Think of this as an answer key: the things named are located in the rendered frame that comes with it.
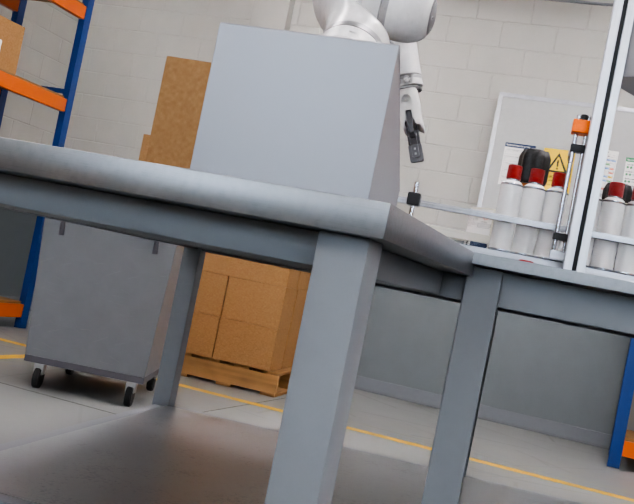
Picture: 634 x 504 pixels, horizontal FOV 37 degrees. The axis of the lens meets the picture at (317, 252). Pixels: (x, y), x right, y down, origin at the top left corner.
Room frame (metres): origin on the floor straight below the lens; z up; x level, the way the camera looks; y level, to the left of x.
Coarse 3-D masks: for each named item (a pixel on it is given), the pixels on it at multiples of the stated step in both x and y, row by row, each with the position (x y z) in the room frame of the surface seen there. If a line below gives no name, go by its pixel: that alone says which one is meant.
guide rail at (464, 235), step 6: (438, 228) 2.23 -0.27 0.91; (444, 228) 2.23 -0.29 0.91; (444, 234) 2.23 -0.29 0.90; (450, 234) 2.22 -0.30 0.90; (456, 234) 2.22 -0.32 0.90; (462, 234) 2.22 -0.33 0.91; (468, 234) 2.22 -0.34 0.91; (474, 234) 2.21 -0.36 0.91; (480, 234) 2.21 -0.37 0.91; (468, 240) 2.22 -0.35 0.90; (474, 240) 2.21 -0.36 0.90; (480, 240) 2.21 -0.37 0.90; (486, 240) 2.21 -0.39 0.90
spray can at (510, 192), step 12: (516, 168) 2.15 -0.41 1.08; (504, 180) 2.17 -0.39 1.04; (516, 180) 2.16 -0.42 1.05; (504, 192) 2.15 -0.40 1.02; (516, 192) 2.15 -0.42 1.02; (504, 204) 2.15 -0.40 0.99; (516, 204) 2.15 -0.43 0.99; (516, 216) 2.16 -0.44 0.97; (492, 228) 2.17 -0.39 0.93; (504, 228) 2.14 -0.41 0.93; (492, 240) 2.16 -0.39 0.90; (504, 240) 2.14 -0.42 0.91
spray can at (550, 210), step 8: (560, 176) 2.14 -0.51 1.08; (552, 184) 2.15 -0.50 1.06; (560, 184) 2.14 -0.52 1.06; (552, 192) 2.13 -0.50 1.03; (560, 192) 2.13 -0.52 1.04; (544, 200) 2.15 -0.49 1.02; (552, 200) 2.13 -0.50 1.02; (560, 200) 2.13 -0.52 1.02; (544, 208) 2.14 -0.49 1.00; (552, 208) 2.13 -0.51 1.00; (544, 216) 2.14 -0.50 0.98; (552, 216) 2.13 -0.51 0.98; (544, 232) 2.13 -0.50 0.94; (552, 232) 2.13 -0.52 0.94; (560, 232) 2.14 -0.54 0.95; (536, 240) 2.15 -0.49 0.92; (544, 240) 2.13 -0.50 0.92; (552, 240) 2.13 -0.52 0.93; (536, 248) 2.15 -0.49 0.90; (544, 248) 2.13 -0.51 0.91; (536, 256) 2.14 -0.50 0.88; (544, 256) 2.13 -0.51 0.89
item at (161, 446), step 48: (192, 288) 3.11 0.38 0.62; (480, 288) 1.57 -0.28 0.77; (528, 288) 1.56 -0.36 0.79; (576, 288) 1.54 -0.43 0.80; (480, 336) 1.56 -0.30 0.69; (480, 384) 1.56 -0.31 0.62; (48, 432) 2.38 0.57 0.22; (96, 432) 2.48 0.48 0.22; (144, 432) 2.60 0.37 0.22; (192, 432) 2.74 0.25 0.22; (240, 432) 2.90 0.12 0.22; (0, 480) 1.86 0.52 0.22; (48, 480) 1.92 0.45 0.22; (96, 480) 2.00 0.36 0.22; (144, 480) 2.08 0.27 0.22; (192, 480) 2.17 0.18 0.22; (240, 480) 2.27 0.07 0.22; (336, 480) 2.48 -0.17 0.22; (384, 480) 2.61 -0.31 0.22; (432, 480) 1.57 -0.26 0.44; (480, 480) 2.91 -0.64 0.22
